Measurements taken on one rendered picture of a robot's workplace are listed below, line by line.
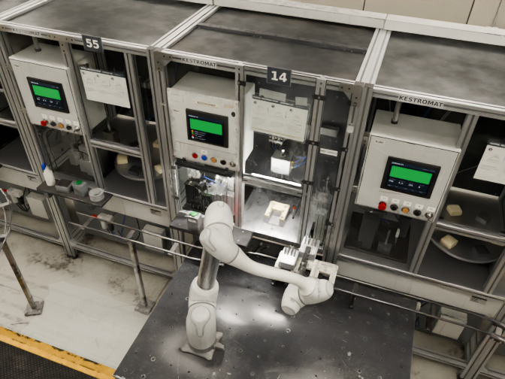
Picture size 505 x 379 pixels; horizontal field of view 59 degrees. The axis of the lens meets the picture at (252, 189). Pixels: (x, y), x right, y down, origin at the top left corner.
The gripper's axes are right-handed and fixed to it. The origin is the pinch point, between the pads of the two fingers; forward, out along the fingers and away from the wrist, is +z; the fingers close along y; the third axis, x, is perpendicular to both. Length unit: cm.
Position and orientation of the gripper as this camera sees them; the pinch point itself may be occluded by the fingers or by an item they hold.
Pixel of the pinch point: (306, 253)
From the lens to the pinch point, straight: 263.1
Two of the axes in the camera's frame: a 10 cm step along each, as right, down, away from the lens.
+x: -9.5, -2.2, 2.3
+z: 3.2, -6.1, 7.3
